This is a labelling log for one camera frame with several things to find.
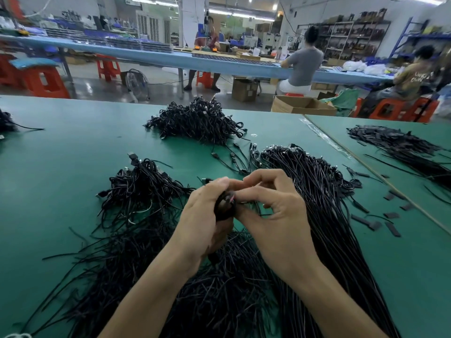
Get pile of white bags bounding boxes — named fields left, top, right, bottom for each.
left=343, top=60, right=389, bottom=76

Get pile of black cables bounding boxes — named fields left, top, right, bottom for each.
left=21, top=154, right=283, bottom=338

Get bundle of long black cables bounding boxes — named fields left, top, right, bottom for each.
left=210, top=143, right=401, bottom=338

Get heap of black cables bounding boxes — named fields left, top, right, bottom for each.
left=144, top=96, right=249, bottom=145
left=0, top=109, right=45, bottom=138

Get person's left forearm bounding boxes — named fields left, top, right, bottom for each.
left=99, top=246, right=194, bottom=338

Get blue metal rack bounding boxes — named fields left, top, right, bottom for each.
left=389, top=17, right=451, bottom=61

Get white pillar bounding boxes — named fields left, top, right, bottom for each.
left=179, top=0, right=205, bottom=46

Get red stool with blue seat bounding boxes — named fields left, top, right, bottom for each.
left=8, top=57, right=71, bottom=99

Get long blue workbench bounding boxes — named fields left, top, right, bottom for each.
left=0, top=35, right=394, bottom=87

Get person's left hand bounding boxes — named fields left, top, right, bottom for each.
left=169, top=177, right=244, bottom=270

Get small cluster of knotted cables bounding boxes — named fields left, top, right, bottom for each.
left=96, top=153, right=194, bottom=226

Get grey floor fan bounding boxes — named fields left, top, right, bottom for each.
left=121, top=69, right=150, bottom=103

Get scattered dark tie pieces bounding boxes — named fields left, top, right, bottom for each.
left=343, top=165, right=415, bottom=238

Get green bag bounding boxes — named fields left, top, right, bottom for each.
left=323, top=88, right=362, bottom=117

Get red plastic stool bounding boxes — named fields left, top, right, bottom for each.
left=370, top=97, right=441, bottom=124
left=95, top=54, right=121, bottom=83
left=0, top=53, right=21, bottom=89
left=196, top=71, right=214, bottom=89

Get small cardboard box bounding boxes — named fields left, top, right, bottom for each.
left=232, top=77, right=260, bottom=103

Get metal storage shelf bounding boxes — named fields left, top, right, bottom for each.
left=296, top=9, right=392, bottom=64

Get spread of straight black cables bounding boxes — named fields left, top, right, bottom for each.
left=347, top=125, right=451, bottom=191

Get single black cable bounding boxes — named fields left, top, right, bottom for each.
left=213, top=190, right=239, bottom=223

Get open cardboard box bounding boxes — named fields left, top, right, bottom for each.
left=271, top=95, right=338, bottom=115

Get person's right hand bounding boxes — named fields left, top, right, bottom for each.
left=233, top=169, right=321, bottom=280

